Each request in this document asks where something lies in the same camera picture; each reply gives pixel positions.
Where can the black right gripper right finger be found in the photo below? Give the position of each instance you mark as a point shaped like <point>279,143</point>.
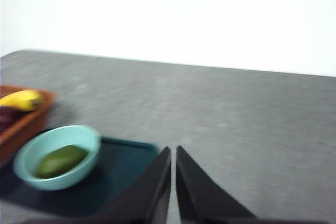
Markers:
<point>199,195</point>

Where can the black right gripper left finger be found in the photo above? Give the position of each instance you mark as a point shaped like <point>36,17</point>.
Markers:
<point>147,195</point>

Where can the teal ceramic bowl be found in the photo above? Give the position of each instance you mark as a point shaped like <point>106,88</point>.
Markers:
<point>76,171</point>

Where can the green avocado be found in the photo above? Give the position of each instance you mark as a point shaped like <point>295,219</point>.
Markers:
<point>60,162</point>

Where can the black rectangular tray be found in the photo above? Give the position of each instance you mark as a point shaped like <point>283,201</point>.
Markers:
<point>118,166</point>

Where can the brown wicker basket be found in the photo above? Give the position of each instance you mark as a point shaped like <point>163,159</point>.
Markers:
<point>29,127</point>

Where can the yellow banana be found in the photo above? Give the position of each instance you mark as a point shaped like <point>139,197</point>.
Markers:
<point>21,99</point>

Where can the dark purple plum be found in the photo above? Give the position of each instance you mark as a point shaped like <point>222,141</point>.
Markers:
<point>8,117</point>

